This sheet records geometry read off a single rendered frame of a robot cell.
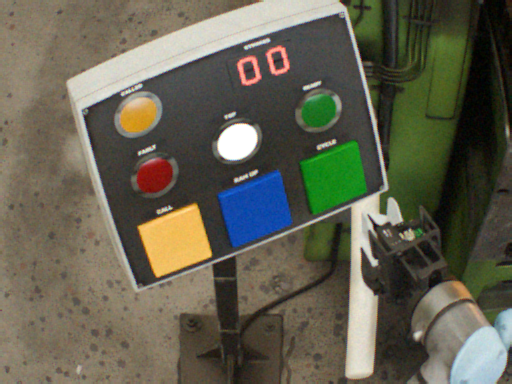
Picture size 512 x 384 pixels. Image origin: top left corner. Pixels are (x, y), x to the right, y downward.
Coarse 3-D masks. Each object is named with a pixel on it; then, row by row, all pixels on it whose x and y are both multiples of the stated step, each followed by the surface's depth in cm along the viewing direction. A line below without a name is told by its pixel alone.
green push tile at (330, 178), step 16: (352, 144) 151; (304, 160) 151; (320, 160) 151; (336, 160) 151; (352, 160) 152; (304, 176) 151; (320, 176) 152; (336, 176) 153; (352, 176) 154; (320, 192) 153; (336, 192) 154; (352, 192) 155; (320, 208) 154
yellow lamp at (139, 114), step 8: (128, 104) 138; (136, 104) 138; (144, 104) 139; (152, 104) 139; (128, 112) 138; (136, 112) 139; (144, 112) 139; (152, 112) 140; (120, 120) 139; (128, 120) 139; (136, 120) 139; (144, 120) 140; (152, 120) 140; (128, 128) 139; (136, 128) 140; (144, 128) 140
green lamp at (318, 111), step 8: (312, 96) 146; (320, 96) 147; (328, 96) 147; (304, 104) 146; (312, 104) 147; (320, 104) 147; (328, 104) 147; (336, 104) 148; (304, 112) 147; (312, 112) 147; (320, 112) 148; (328, 112) 148; (304, 120) 148; (312, 120) 148; (320, 120) 148; (328, 120) 149
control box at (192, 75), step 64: (320, 0) 144; (128, 64) 140; (192, 64) 139; (320, 64) 145; (192, 128) 143; (256, 128) 146; (320, 128) 149; (128, 192) 144; (192, 192) 147; (128, 256) 149
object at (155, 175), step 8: (152, 160) 143; (160, 160) 143; (144, 168) 143; (152, 168) 143; (160, 168) 144; (168, 168) 144; (144, 176) 144; (152, 176) 144; (160, 176) 144; (168, 176) 145; (144, 184) 144; (152, 184) 144; (160, 184) 145; (168, 184) 145; (152, 192) 145
